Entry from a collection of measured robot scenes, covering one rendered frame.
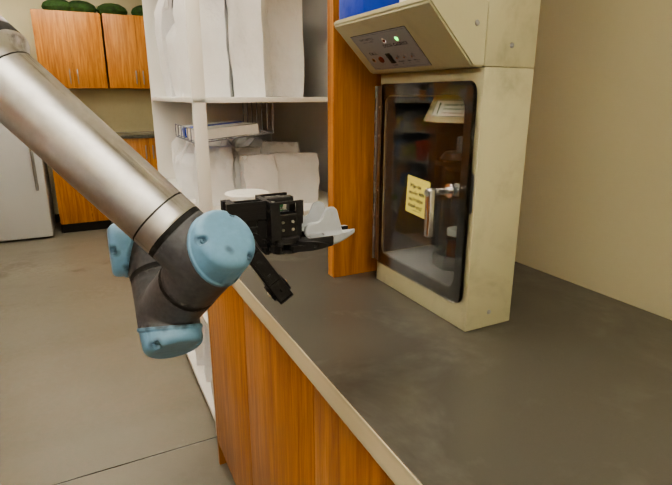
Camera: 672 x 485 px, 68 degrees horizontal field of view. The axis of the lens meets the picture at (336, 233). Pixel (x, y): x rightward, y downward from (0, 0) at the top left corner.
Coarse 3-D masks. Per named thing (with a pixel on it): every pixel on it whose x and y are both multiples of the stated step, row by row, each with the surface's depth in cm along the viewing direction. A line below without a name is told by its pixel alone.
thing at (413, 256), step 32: (384, 96) 106; (416, 96) 96; (448, 96) 88; (384, 128) 108; (416, 128) 97; (448, 128) 89; (384, 160) 109; (416, 160) 99; (448, 160) 90; (384, 192) 111; (384, 224) 112; (416, 224) 101; (448, 224) 92; (384, 256) 114; (416, 256) 102; (448, 256) 93; (448, 288) 94
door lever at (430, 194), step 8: (448, 184) 90; (424, 192) 89; (432, 192) 88; (440, 192) 89; (448, 192) 90; (432, 200) 88; (432, 208) 89; (424, 216) 90; (432, 216) 89; (424, 224) 90; (432, 224) 90; (424, 232) 90; (432, 232) 90
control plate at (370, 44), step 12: (360, 36) 97; (372, 36) 93; (384, 36) 91; (396, 36) 88; (408, 36) 85; (360, 48) 101; (372, 48) 97; (384, 48) 94; (396, 48) 91; (408, 48) 88; (420, 48) 86; (396, 60) 95; (408, 60) 92; (420, 60) 89
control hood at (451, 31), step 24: (408, 0) 79; (432, 0) 74; (456, 0) 76; (480, 0) 78; (336, 24) 100; (360, 24) 93; (384, 24) 87; (408, 24) 82; (432, 24) 78; (456, 24) 77; (480, 24) 79; (432, 48) 83; (456, 48) 79; (480, 48) 80; (384, 72) 103
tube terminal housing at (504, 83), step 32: (512, 0) 80; (512, 32) 82; (512, 64) 83; (480, 96) 83; (512, 96) 85; (480, 128) 84; (512, 128) 87; (480, 160) 85; (512, 160) 88; (480, 192) 87; (512, 192) 90; (480, 224) 89; (512, 224) 92; (480, 256) 90; (512, 256) 94; (416, 288) 106; (480, 288) 92; (448, 320) 97; (480, 320) 94
